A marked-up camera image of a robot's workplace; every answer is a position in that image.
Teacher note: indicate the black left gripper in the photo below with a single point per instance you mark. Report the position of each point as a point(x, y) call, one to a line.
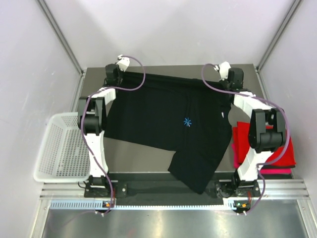
point(120, 71)

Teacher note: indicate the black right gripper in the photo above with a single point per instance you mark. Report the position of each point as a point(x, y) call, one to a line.
point(224, 82)

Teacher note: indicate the black t shirt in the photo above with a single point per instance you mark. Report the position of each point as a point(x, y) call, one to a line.
point(181, 115)

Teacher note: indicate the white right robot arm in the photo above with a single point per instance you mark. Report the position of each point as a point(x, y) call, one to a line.
point(267, 128)

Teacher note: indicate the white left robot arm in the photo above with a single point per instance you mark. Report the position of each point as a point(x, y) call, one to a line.
point(92, 119)

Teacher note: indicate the white plastic basket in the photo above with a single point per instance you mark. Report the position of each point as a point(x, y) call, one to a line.
point(63, 156)

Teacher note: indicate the folded pink t shirt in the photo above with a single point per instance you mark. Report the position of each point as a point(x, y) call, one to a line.
point(286, 171)

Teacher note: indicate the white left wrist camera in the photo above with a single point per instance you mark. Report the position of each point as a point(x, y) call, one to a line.
point(123, 62)

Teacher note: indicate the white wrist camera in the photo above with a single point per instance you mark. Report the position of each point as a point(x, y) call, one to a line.
point(123, 62)
point(223, 70)

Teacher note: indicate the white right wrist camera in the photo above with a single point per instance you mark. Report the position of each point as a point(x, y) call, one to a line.
point(223, 70)

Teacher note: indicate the left aluminium frame post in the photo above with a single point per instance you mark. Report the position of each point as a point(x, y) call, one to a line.
point(59, 34)

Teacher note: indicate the aluminium frame post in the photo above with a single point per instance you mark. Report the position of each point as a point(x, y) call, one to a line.
point(295, 4)
point(59, 34)

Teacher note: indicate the right aluminium frame post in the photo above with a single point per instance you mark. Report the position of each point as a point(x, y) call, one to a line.
point(295, 4)

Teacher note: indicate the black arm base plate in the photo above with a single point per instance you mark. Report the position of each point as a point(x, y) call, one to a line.
point(162, 189)

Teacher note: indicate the aluminium front rail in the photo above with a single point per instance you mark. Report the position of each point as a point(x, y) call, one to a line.
point(274, 189)

